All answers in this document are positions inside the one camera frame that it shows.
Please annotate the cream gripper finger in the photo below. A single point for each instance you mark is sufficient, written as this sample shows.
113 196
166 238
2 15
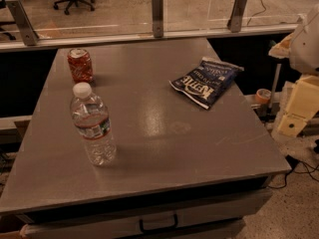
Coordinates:
302 106

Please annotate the clear plastic water bottle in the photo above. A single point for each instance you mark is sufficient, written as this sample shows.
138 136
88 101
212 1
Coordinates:
91 118

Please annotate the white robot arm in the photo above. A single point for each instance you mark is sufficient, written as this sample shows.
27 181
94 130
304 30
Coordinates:
301 48

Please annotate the roll of tan tape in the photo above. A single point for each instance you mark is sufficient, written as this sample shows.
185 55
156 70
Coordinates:
263 96

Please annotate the blue Kettle chips bag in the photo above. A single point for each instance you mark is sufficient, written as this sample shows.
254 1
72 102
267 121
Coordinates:
207 82

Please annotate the grey cabinet drawer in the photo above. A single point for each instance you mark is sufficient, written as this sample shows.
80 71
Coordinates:
219 217

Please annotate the red soda can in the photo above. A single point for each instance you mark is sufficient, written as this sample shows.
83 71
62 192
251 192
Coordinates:
80 65

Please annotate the right metal glass bracket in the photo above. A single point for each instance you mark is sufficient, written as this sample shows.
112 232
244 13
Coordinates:
235 21

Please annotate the metal glass bracket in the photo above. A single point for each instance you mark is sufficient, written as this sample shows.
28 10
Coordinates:
157 14
235 21
27 32

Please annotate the middle metal glass bracket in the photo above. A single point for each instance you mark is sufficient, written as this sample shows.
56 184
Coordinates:
157 14

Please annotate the black drawer handle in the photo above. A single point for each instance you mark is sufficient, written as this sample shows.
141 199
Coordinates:
158 225

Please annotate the left metal glass bracket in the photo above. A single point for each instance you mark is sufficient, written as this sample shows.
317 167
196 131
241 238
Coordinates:
27 32

